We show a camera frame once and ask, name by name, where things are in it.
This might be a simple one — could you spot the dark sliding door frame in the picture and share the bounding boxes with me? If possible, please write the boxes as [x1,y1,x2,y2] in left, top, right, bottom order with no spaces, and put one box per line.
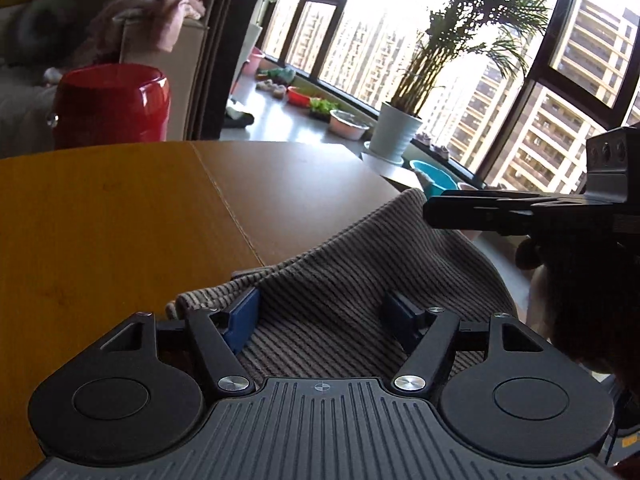
[184,0,282,142]

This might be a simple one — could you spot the dark window frame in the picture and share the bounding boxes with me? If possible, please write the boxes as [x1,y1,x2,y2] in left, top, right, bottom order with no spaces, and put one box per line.
[259,0,640,197]

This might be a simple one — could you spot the beige sofa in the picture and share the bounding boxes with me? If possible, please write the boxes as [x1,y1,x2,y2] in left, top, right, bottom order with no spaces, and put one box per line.
[0,0,122,161]

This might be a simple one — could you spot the person's right hand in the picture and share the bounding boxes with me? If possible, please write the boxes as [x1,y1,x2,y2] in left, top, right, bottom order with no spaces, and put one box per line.
[515,235,640,377]

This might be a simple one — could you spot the red bowl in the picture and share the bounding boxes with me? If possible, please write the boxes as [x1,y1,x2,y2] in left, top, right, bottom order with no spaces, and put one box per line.
[286,85,316,107]

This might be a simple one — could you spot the steel bowl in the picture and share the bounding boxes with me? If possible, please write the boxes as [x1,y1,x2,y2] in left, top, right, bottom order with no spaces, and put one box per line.
[328,108,375,141]

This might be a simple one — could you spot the white plant pot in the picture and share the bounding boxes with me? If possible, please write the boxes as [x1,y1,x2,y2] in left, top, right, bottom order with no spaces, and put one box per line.
[368,101,424,161]

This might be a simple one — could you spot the pile of pink clothes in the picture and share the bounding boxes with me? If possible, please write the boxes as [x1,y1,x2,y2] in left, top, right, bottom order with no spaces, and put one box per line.
[42,0,207,84]

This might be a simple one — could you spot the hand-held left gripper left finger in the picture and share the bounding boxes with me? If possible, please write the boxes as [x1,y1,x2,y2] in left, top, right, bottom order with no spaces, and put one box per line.
[100,287,262,396]

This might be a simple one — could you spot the dark sock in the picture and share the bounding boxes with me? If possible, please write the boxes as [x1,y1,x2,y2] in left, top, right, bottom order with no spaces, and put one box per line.
[222,99,256,129]

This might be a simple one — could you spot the palm plant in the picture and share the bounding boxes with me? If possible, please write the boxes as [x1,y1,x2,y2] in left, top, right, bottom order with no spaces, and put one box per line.
[389,0,552,119]

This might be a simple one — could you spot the red round stool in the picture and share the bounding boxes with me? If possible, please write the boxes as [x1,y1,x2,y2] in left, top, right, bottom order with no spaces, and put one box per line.
[52,62,171,150]

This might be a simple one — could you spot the blue plastic basin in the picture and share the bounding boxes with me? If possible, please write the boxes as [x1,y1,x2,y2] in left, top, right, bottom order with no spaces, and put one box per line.
[409,159,459,196]

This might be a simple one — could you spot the small green toys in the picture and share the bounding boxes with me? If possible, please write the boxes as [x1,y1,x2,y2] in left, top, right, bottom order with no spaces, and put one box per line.
[255,65,296,97]

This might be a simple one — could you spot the cardboard box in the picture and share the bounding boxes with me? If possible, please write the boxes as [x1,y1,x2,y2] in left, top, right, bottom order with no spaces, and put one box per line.
[118,17,210,142]

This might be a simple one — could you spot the grey neck pillow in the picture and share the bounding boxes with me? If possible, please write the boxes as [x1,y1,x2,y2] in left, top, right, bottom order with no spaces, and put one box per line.
[15,0,82,66]

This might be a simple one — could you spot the white pot saucer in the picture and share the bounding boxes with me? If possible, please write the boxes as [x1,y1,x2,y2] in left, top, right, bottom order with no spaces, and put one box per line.
[362,140,405,165]

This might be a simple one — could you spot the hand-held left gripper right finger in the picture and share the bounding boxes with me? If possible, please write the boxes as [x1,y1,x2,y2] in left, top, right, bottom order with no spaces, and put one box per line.
[381,292,545,394]

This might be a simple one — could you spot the striped grey-brown garment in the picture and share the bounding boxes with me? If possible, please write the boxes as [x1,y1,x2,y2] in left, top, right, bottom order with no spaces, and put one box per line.
[165,187,519,382]

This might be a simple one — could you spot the green leafy vegetables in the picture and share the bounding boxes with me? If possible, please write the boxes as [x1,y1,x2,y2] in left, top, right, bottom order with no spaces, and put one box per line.
[309,97,342,121]

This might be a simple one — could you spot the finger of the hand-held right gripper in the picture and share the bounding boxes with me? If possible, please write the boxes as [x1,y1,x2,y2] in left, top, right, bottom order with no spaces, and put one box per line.
[442,189,588,206]
[422,196,534,236]

